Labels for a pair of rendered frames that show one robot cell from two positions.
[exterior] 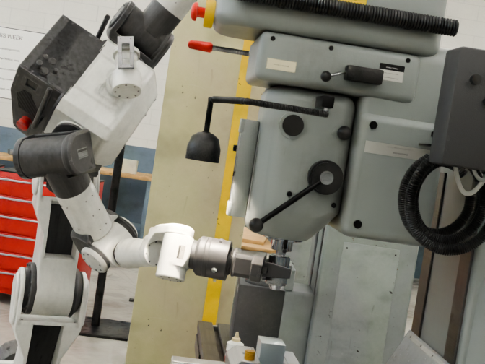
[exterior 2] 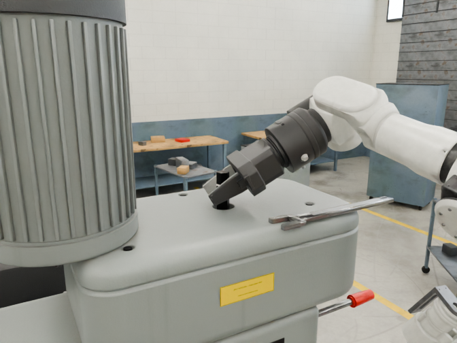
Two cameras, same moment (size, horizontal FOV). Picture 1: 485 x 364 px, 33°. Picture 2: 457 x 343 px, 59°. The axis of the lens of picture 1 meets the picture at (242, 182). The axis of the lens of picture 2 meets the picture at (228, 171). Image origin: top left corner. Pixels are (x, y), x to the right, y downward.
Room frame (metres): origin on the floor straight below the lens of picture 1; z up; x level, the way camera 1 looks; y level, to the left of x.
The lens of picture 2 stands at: (2.39, -0.35, 2.11)
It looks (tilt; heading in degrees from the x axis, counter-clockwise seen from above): 14 degrees down; 157
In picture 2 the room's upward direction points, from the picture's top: straight up
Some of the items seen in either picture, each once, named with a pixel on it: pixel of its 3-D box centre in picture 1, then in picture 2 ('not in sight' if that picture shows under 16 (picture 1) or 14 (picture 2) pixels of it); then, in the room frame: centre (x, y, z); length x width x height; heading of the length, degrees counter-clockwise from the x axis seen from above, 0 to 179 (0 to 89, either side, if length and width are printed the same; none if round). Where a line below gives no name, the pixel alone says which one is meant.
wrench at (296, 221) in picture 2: not in sight; (338, 209); (1.90, 0.05, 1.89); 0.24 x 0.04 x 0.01; 96
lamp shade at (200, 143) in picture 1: (203, 146); not in sight; (1.75, 0.09, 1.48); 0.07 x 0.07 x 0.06
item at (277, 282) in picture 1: (277, 271); not in sight; (1.80, -0.11, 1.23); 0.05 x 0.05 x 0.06
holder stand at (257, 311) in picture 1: (255, 311); not in sight; (2.22, -0.09, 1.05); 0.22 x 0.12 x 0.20; 1
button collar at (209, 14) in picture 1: (209, 14); not in sight; (1.78, 0.12, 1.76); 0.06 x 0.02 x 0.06; 5
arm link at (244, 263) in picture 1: (237, 263); not in sight; (1.81, -0.01, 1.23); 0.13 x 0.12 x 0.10; 174
